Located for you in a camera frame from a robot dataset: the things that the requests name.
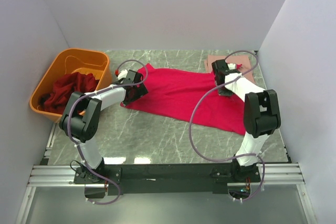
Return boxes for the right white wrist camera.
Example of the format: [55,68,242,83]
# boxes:
[227,63,243,72]

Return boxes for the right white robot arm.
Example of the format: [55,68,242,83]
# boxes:
[212,59,281,172]

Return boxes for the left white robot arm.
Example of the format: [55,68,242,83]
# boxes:
[59,70,148,172]

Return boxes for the black base beam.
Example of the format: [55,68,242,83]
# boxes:
[73,162,261,196]

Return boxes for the folded light pink t shirt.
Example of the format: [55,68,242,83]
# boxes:
[204,55,255,84]

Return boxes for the dark red t shirt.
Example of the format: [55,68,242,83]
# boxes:
[38,72,99,114]

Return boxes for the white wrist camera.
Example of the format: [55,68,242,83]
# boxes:
[114,69,128,81]
[227,63,243,72]

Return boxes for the bright pink t shirt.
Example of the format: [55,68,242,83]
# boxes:
[126,64,245,135]

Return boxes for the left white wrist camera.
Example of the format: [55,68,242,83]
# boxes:
[114,69,128,81]

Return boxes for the orange plastic basket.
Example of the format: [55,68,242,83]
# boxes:
[29,48,112,123]

